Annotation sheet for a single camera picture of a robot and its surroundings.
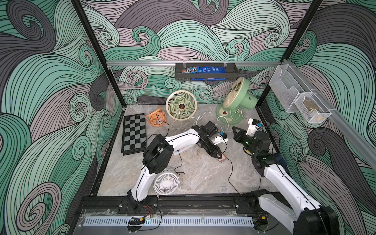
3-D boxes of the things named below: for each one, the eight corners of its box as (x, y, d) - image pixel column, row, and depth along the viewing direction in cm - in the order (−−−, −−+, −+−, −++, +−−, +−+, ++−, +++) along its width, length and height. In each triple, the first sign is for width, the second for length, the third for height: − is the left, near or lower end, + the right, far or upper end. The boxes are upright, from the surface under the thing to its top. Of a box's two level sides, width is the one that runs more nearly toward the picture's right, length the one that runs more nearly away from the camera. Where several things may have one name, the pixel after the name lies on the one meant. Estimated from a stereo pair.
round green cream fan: (168, 121, 111) (165, 103, 96) (169, 108, 120) (167, 90, 105) (195, 121, 111) (197, 103, 96) (194, 108, 120) (196, 90, 105)
